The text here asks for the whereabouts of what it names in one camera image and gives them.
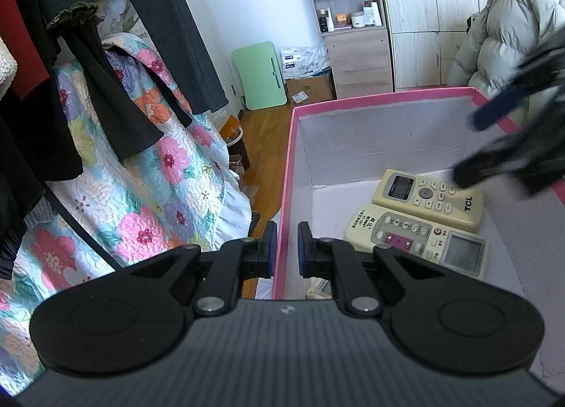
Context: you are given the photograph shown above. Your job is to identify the beige air conditioner remote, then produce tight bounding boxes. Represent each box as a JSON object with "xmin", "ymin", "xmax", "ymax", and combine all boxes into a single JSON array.
[{"xmin": 371, "ymin": 168, "xmax": 485, "ymax": 234}]

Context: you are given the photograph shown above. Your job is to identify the grey puffer jacket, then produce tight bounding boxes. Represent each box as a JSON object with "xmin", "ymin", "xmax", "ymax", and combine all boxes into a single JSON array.
[{"xmin": 445, "ymin": 0, "xmax": 565, "ymax": 126}]

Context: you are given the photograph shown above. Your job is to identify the red hanging garment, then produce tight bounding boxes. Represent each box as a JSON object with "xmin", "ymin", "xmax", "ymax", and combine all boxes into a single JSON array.
[{"xmin": 0, "ymin": 0, "xmax": 52, "ymax": 101}]

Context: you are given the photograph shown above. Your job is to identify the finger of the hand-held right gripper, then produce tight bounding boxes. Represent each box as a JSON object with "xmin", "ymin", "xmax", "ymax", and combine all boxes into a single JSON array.
[
  {"xmin": 474, "ymin": 82, "xmax": 538, "ymax": 131},
  {"xmin": 454, "ymin": 134, "xmax": 529, "ymax": 190}
]

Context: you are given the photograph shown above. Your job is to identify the black belt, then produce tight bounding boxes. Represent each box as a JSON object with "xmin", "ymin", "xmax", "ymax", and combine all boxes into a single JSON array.
[{"xmin": 43, "ymin": 180, "xmax": 129, "ymax": 272}]

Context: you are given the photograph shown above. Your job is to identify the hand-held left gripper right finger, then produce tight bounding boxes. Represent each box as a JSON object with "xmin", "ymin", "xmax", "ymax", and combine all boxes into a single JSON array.
[{"xmin": 298, "ymin": 221, "xmax": 446, "ymax": 318}]

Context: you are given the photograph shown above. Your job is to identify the white door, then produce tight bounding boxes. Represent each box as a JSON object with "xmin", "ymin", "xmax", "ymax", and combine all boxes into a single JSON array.
[{"xmin": 185, "ymin": 0, "xmax": 248, "ymax": 113}]

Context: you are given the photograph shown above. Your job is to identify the floral quilt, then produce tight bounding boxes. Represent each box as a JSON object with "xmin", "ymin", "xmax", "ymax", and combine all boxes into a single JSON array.
[{"xmin": 0, "ymin": 34, "xmax": 253, "ymax": 392}]

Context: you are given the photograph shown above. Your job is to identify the green folding table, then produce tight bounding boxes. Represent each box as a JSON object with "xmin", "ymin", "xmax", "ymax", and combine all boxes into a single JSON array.
[{"xmin": 231, "ymin": 41, "xmax": 288, "ymax": 112}]

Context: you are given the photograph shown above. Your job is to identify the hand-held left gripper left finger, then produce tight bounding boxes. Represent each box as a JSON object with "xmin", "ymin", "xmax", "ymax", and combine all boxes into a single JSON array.
[{"xmin": 128, "ymin": 221, "xmax": 279, "ymax": 318}]

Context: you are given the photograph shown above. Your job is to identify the wooden bookshelf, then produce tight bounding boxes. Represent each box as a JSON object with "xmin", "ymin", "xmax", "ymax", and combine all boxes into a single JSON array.
[{"xmin": 299, "ymin": 0, "xmax": 392, "ymax": 100}]

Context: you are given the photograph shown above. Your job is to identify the cardboard box with label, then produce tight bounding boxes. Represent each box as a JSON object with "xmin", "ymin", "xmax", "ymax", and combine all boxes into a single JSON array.
[{"xmin": 284, "ymin": 71, "xmax": 337, "ymax": 106}]

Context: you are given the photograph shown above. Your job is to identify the small trash bin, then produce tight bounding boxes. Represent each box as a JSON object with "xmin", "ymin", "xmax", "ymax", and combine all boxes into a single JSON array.
[{"xmin": 222, "ymin": 115, "xmax": 246, "ymax": 148}]

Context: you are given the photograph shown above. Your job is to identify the light wooden wardrobe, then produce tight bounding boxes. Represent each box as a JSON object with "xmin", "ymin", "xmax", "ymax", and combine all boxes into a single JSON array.
[{"xmin": 372, "ymin": 0, "xmax": 538, "ymax": 95}]

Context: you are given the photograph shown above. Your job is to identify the dark grey hanging garment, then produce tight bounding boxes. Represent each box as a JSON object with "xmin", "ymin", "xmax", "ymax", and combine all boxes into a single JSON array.
[{"xmin": 83, "ymin": 0, "xmax": 231, "ymax": 115}]

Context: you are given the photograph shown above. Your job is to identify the pink cardboard box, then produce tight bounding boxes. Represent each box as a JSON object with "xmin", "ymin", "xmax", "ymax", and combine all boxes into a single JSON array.
[{"xmin": 271, "ymin": 86, "xmax": 565, "ymax": 390}]

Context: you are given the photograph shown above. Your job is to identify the cream fleece coat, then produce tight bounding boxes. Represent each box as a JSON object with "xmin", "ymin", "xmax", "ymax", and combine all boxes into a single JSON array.
[{"xmin": 0, "ymin": 35, "xmax": 19, "ymax": 86}]

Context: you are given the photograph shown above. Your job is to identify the white tissue packs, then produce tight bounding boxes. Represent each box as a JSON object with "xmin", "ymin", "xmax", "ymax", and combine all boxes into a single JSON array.
[{"xmin": 280, "ymin": 46, "xmax": 331, "ymax": 79}]

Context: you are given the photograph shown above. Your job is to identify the cream remote with pink buttons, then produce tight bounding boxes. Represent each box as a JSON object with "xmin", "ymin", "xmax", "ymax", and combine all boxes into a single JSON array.
[{"xmin": 343, "ymin": 205, "xmax": 491, "ymax": 281}]

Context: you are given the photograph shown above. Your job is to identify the black jacket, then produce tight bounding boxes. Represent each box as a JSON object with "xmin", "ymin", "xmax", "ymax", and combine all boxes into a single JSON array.
[{"xmin": 0, "ymin": 80, "xmax": 85, "ymax": 280}]

